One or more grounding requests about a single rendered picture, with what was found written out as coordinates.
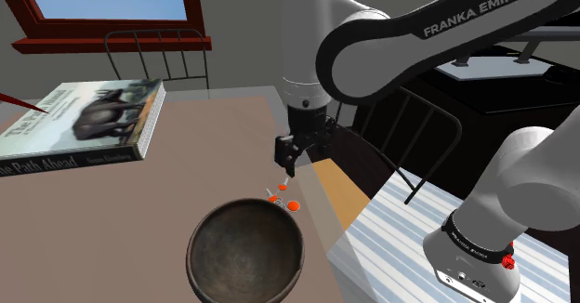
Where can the black metal chair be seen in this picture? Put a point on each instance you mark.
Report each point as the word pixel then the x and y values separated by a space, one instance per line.
pixel 430 111
pixel 138 57

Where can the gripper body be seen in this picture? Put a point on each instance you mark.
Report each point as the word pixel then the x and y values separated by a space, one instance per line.
pixel 307 120

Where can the hardcover book with animal cover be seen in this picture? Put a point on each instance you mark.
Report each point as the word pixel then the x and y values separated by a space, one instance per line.
pixel 81 116

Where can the dark red pointed thing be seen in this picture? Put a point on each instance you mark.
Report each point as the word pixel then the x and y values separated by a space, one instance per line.
pixel 27 103

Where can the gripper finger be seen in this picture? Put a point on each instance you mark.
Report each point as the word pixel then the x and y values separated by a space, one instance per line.
pixel 285 153
pixel 327 135

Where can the silver thing with orange knobs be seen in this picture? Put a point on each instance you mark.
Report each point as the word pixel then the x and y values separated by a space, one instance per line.
pixel 293 205

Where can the dark brown round bowl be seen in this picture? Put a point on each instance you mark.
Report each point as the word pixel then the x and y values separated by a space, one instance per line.
pixel 244 252

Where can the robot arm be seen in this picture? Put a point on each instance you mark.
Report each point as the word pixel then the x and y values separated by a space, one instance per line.
pixel 308 34

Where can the dark cabinet with grey fixture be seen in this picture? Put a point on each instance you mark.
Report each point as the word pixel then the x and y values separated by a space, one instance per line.
pixel 498 125

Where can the striped white robot stand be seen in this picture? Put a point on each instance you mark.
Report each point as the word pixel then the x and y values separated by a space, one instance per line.
pixel 389 247

